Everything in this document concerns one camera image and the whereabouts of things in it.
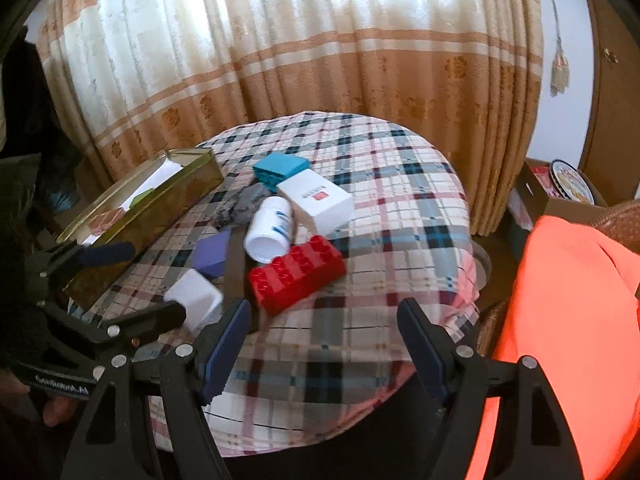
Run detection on brown wooden cabinet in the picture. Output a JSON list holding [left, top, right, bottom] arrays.
[[580, 0, 640, 206]]

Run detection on purple block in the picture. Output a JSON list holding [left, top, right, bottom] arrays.
[[190, 230, 234, 281]]

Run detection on dark cloth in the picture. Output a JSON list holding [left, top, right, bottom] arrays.
[[0, 35, 76, 241]]

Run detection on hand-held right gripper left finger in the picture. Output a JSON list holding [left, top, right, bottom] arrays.
[[65, 299, 252, 480]]

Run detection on grey black sock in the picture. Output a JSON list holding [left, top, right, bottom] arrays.
[[212, 185, 271, 228]]

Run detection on gold rectangular tin box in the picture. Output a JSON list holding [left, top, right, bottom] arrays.
[[55, 147, 225, 311]]

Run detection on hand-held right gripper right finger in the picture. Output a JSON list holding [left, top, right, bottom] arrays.
[[397, 297, 586, 480]]

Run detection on beige orange striped curtain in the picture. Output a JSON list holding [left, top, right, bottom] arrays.
[[35, 0, 546, 237]]

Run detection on white paper sheet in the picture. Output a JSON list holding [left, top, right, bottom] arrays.
[[115, 160, 197, 211]]

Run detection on pink toy brick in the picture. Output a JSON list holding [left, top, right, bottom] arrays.
[[87, 207, 126, 233]]

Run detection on teal toy brick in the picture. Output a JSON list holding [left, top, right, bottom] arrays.
[[251, 153, 310, 194]]

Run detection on person's left hand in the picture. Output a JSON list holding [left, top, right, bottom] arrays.
[[41, 396, 79, 428]]

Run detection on white block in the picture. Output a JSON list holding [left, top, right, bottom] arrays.
[[164, 268, 224, 336]]

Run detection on red packet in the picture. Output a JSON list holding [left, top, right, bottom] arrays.
[[530, 165, 563, 196]]

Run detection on white box with red label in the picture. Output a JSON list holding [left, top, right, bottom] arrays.
[[276, 169, 355, 237]]

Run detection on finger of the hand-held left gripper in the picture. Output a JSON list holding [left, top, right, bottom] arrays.
[[30, 241, 136, 281], [46, 300, 187, 356]]

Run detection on red toy brick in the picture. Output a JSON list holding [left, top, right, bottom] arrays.
[[248, 235, 347, 316]]

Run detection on round decorated tin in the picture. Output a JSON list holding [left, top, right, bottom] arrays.
[[547, 159, 596, 206]]

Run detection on orange cloth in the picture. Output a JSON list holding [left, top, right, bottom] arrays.
[[470, 214, 640, 480]]

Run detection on brown cardboard box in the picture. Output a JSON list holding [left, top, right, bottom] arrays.
[[507, 157, 608, 233]]

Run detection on white plastic bottle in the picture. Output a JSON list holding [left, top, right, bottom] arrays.
[[243, 196, 296, 264]]

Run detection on hanging tassel ornament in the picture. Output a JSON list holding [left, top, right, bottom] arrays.
[[542, 0, 571, 97]]

